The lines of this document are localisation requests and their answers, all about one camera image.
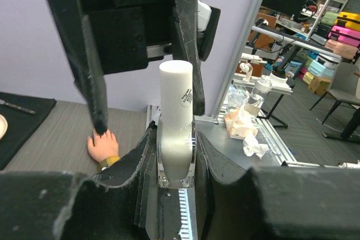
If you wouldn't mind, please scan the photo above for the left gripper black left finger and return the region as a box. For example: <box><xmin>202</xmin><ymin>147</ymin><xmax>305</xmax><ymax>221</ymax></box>
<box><xmin>1</xmin><ymin>129</ymin><xmax>155</xmax><ymax>239</ymax></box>

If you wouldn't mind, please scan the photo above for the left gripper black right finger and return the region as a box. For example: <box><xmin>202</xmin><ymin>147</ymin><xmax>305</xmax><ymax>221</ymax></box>
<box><xmin>195</xmin><ymin>133</ymin><xmax>359</xmax><ymax>239</ymax></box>

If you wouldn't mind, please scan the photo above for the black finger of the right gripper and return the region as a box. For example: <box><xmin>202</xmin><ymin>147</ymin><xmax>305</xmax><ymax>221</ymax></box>
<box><xmin>172</xmin><ymin>0</ymin><xmax>205</xmax><ymax>116</ymax></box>
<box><xmin>47</xmin><ymin>0</ymin><xmax>108</xmax><ymax>134</ymax></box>

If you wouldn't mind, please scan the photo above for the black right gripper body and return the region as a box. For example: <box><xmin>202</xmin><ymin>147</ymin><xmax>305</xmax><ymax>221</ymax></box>
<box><xmin>80</xmin><ymin>0</ymin><xmax>187</xmax><ymax>74</ymax></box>

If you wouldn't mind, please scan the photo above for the clear nail polish bottle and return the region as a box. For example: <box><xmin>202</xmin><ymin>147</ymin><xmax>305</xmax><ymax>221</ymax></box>
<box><xmin>156</xmin><ymin>120</ymin><xmax>197</xmax><ymax>189</ymax></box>

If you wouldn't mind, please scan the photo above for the mannequin hand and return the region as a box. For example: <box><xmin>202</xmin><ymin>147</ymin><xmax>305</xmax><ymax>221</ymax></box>
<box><xmin>87</xmin><ymin>130</ymin><xmax>120</xmax><ymax>164</ymax></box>

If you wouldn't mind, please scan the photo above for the crumpled white tissue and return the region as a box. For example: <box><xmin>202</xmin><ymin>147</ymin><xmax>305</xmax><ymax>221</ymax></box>
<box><xmin>243</xmin><ymin>133</ymin><xmax>270</xmax><ymax>159</ymax></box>

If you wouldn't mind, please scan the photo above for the black cloth placemat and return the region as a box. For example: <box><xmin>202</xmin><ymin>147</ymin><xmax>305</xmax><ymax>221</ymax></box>
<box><xmin>1</xmin><ymin>92</ymin><xmax>56</xmax><ymax>170</ymax></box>

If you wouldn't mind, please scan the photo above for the yellow plaid shirt sleeve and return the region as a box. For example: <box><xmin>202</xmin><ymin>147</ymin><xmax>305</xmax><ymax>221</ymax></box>
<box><xmin>97</xmin><ymin>156</ymin><xmax>120</xmax><ymax>172</ymax></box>

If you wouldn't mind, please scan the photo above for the clear water bottle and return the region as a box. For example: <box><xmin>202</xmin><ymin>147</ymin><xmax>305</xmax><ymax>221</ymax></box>
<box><xmin>245</xmin><ymin>78</ymin><xmax>272</xmax><ymax>119</ymax></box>

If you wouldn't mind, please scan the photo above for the pink and cream plate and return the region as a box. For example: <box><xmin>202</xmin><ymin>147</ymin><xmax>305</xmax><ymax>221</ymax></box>
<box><xmin>0</xmin><ymin>115</ymin><xmax>8</xmax><ymax>139</ymax></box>

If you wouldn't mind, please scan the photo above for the grey office chair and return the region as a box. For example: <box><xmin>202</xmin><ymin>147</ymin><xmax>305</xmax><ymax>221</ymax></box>
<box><xmin>309</xmin><ymin>62</ymin><xmax>359</xmax><ymax>124</ymax></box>

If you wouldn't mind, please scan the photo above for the white metal shelf rack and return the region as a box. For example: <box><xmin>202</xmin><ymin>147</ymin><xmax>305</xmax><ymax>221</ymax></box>
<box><xmin>275</xmin><ymin>0</ymin><xmax>349</xmax><ymax>40</ymax></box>

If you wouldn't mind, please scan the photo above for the pink suitcase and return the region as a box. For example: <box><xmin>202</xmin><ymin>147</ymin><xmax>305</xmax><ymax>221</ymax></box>
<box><xmin>328</xmin><ymin>25</ymin><xmax>360</xmax><ymax>47</ymax></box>

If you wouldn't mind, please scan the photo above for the yellow suitcase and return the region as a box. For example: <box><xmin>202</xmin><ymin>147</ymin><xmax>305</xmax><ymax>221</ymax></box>
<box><xmin>335</xmin><ymin>12</ymin><xmax>359</xmax><ymax>31</ymax></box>

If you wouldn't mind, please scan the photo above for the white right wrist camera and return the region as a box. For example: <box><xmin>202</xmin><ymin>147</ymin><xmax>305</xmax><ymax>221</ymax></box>
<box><xmin>197</xmin><ymin>0</ymin><xmax>212</xmax><ymax>32</ymax></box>

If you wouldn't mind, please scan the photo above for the white slotted cable duct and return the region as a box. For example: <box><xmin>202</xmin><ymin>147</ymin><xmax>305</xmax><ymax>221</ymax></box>
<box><xmin>178</xmin><ymin>188</ymin><xmax>198</xmax><ymax>240</ymax></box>

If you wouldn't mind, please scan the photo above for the knife with mottled handle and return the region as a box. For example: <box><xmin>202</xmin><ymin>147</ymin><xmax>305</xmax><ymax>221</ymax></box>
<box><xmin>0</xmin><ymin>99</ymin><xmax>36</xmax><ymax>115</ymax></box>

